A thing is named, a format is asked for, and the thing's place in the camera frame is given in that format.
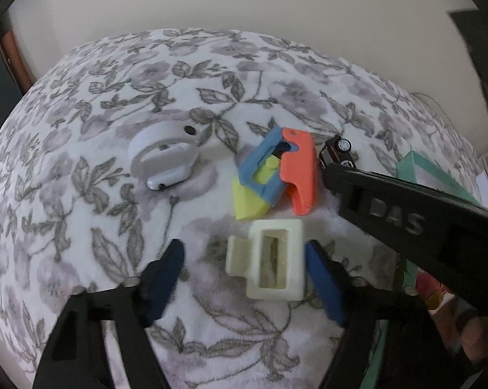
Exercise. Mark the blue yellow toy knife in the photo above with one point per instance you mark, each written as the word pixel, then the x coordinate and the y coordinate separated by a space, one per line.
pixel 252 166

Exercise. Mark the white plastic gadget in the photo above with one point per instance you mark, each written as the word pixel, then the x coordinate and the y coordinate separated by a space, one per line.
pixel 167 174

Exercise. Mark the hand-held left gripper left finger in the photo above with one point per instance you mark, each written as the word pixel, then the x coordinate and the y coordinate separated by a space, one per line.
pixel 167 275

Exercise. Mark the cream hair claw clip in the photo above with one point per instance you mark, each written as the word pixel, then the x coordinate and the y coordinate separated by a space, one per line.
pixel 292 251

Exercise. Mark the teal rimmed white tray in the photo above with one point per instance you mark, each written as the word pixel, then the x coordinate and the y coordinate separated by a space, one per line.
pixel 414 166

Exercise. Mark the black toy car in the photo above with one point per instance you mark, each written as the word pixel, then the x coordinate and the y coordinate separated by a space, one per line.
pixel 337 150

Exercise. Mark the orange toy knife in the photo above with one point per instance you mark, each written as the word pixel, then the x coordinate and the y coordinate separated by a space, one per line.
pixel 302 170

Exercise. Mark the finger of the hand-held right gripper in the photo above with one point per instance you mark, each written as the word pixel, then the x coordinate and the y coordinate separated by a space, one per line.
pixel 347 188

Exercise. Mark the floral blanket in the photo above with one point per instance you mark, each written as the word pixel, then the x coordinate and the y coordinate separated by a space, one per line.
pixel 106 210

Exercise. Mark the brown wooden frame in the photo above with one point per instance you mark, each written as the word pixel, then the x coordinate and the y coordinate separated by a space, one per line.
pixel 15 60

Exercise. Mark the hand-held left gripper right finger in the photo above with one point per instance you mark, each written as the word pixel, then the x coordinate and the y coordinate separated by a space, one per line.
pixel 327 287

